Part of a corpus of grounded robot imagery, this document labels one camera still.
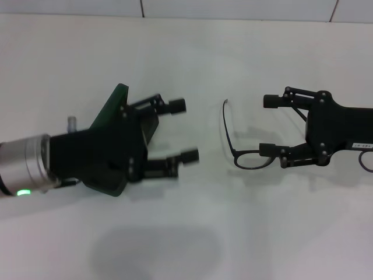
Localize green glasses case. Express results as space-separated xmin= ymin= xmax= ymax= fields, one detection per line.
xmin=83 ymin=83 xmax=160 ymax=198

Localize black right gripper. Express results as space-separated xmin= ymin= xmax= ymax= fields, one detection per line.
xmin=258 ymin=86 xmax=373 ymax=170

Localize black glasses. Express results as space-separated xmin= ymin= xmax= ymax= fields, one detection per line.
xmin=221 ymin=99 xmax=373 ymax=173

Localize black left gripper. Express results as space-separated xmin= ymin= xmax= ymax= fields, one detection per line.
xmin=49 ymin=104 xmax=200 ymax=192

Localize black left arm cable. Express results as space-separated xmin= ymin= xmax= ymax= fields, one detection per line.
xmin=57 ymin=178 xmax=78 ymax=188

